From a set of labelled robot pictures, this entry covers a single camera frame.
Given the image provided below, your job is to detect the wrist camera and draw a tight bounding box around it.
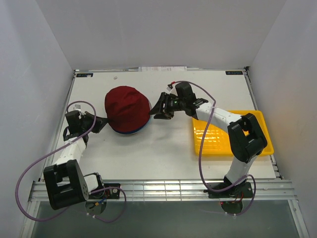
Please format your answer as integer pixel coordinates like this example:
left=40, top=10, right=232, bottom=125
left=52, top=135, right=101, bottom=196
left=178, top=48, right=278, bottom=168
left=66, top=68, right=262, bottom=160
left=167, top=82, right=178, bottom=96
left=73, top=103, right=84, bottom=115

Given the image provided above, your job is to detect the dark red hat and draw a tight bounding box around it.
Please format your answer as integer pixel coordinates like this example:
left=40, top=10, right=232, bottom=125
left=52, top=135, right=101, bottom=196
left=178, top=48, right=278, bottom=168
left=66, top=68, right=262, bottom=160
left=105, top=86, right=151, bottom=131

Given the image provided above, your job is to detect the paper label strip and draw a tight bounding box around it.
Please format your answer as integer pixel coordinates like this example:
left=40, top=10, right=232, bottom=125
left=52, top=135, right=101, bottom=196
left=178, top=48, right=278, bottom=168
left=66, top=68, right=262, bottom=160
left=138, top=66, right=187, bottom=72

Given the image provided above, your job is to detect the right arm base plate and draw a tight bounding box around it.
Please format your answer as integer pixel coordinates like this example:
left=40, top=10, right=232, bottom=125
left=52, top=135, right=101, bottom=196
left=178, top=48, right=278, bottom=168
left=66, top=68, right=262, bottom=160
left=204, top=180, right=254, bottom=198

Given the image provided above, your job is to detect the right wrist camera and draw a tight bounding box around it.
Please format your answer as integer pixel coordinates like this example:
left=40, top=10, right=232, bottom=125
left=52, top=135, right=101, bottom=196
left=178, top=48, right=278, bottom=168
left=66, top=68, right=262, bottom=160
left=167, top=82, right=178, bottom=96

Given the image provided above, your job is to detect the yellow plastic tray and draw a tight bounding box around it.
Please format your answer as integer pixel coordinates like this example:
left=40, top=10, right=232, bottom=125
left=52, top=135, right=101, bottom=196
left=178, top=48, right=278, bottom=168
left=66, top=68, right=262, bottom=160
left=192, top=110, right=274, bottom=157

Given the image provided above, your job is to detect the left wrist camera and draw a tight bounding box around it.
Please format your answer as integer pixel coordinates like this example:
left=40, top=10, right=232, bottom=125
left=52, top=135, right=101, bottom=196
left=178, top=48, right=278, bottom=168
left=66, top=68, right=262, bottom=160
left=73, top=103, right=84, bottom=115

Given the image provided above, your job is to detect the blue hat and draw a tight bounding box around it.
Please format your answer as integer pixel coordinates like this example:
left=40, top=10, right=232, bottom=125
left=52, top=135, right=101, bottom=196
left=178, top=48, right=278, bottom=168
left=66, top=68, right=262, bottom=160
left=113, top=129, right=137, bottom=135

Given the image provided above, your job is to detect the white bucket hat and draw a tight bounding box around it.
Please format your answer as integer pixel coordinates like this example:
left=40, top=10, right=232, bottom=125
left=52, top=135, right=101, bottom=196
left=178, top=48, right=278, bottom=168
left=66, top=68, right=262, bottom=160
left=123, top=99, right=152, bottom=136

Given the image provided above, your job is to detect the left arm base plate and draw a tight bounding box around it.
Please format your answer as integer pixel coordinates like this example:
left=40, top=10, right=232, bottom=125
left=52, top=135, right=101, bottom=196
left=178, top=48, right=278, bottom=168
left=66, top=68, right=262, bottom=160
left=89, top=183, right=120, bottom=200

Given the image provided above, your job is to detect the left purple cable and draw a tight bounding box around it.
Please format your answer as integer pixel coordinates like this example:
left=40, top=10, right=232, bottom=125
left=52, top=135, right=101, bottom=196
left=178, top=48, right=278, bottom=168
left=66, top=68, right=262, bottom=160
left=15, top=100, right=127, bottom=223

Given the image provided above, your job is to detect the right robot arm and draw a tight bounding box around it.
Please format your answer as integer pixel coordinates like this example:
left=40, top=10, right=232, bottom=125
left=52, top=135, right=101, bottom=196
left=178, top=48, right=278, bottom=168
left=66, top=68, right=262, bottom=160
left=149, top=81, right=268, bottom=197

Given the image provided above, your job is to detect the aluminium front rail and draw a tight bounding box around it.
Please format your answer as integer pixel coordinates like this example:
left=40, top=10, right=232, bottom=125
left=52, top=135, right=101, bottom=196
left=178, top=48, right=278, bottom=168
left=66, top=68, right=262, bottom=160
left=28, top=179, right=298, bottom=203

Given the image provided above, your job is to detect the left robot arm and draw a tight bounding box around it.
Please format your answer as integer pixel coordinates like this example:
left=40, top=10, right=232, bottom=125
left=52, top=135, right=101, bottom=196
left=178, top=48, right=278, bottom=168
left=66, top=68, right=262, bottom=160
left=44, top=110, right=108, bottom=210

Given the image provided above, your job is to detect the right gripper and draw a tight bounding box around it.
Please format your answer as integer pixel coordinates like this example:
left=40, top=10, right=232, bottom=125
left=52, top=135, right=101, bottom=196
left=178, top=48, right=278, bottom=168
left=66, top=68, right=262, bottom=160
left=149, top=92, right=186, bottom=120

